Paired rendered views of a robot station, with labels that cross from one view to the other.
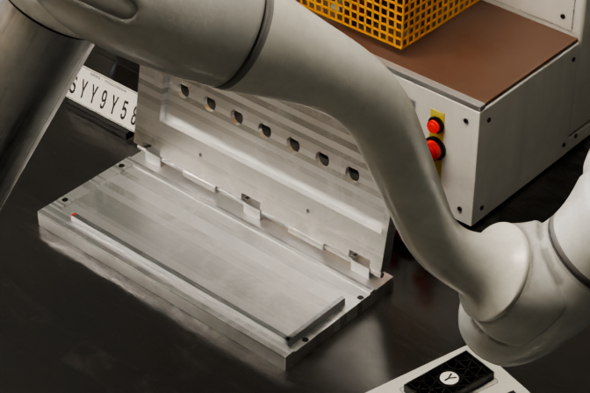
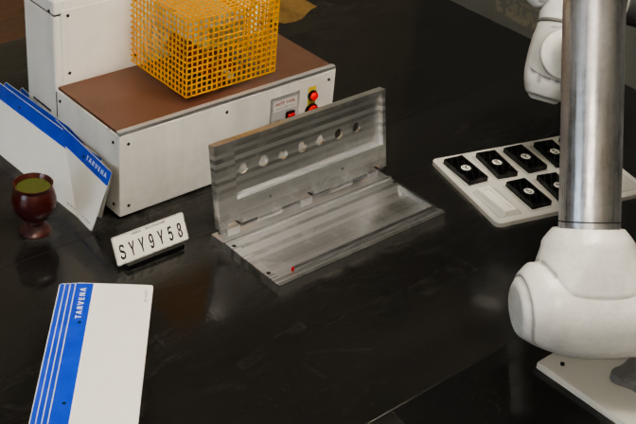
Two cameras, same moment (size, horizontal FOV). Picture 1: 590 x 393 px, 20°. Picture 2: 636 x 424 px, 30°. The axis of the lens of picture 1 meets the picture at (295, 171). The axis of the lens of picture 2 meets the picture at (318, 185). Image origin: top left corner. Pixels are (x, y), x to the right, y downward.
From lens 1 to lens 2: 2.59 m
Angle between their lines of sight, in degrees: 68
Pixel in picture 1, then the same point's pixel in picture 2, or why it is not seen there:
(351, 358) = (434, 199)
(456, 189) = not seen: hidden behind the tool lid
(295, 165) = (324, 150)
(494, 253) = not seen: hidden behind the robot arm
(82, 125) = (155, 266)
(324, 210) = (351, 159)
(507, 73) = (300, 52)
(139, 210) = (287, 245)
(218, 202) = (287, 215)
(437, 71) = (291, 70)
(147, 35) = not seen: outside the picture
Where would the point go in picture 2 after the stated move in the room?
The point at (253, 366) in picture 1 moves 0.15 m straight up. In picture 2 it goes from (438, 231) to (449, 167)
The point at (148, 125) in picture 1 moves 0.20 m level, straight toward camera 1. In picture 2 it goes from (230, 209) to (334, 218)
